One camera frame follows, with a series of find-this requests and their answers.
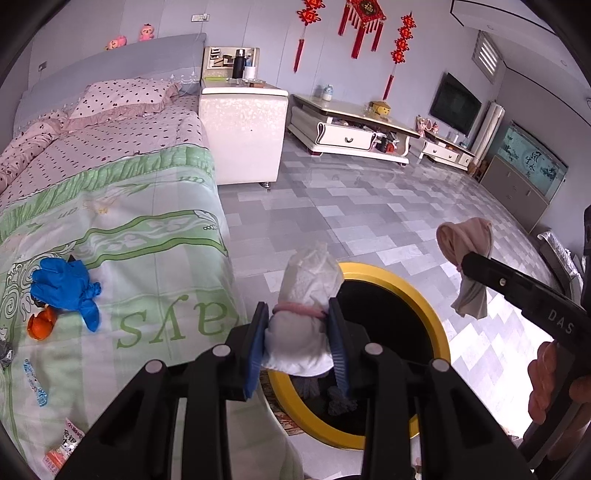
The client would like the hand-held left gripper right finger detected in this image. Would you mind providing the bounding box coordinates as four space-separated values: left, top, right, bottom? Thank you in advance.
329 298 525 480

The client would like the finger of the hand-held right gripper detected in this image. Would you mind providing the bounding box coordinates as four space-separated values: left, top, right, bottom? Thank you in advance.
462 251 546 315

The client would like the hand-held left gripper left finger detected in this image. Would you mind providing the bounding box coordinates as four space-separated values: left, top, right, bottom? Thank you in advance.
55 302 271 480

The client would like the white sock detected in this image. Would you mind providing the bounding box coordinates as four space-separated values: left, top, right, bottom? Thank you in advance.
262 244 345 377

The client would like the beige sock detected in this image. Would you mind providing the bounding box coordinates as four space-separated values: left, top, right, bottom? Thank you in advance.
436 218 494 320

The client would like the yellow rimmed trash bin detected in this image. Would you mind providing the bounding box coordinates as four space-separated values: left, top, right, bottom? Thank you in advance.
265 262 452 450

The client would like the blue rubber glove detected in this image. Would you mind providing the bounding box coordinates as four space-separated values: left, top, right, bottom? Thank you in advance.
31 258 102 333

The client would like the orange and white snack packet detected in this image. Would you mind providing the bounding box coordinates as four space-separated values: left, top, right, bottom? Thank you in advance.
44 418 86 468

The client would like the orange plastic toy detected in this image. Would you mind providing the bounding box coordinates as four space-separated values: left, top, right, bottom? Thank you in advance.
27 307 58 342

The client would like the blue and white wrapper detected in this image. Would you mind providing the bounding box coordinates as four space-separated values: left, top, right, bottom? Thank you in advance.
23 360 49 408

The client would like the person's right hand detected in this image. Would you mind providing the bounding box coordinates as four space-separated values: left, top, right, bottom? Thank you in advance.
529 340 591 444

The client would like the grey tank cabinet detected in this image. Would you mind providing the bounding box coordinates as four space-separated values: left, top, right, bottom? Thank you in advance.
480 154 550 234

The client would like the white television stand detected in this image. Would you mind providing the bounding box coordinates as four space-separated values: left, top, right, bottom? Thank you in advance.
418 127 476 169

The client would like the pile of dark small items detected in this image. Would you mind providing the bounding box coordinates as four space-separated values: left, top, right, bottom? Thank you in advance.
376 131 402 153

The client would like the white coffee table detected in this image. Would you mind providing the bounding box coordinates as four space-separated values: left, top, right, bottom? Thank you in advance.
287 92 421 164

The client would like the louvred window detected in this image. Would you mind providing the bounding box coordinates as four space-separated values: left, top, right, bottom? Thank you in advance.
471 32 504 84

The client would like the white nightstand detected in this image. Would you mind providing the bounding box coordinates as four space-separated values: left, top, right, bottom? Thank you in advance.
199 76 289 188

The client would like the long red knot hanging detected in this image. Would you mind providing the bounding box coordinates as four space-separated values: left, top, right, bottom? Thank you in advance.
293 0 321 73
382 13 415 100

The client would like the pink dotted frilled pillow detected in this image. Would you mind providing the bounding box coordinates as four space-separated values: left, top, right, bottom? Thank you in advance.
68 78 182 132

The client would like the red diamond knot hanging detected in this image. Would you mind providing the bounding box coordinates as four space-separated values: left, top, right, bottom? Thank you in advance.
337 0 387 60

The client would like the pink dotted quilt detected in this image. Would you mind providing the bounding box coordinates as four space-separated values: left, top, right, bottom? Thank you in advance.
0 121 61 190

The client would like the bed with grey headboard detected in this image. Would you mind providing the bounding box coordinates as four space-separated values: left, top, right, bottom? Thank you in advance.
0 33 305 480

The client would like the black wall television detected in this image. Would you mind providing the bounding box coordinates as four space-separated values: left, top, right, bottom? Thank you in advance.
429 71 483 137

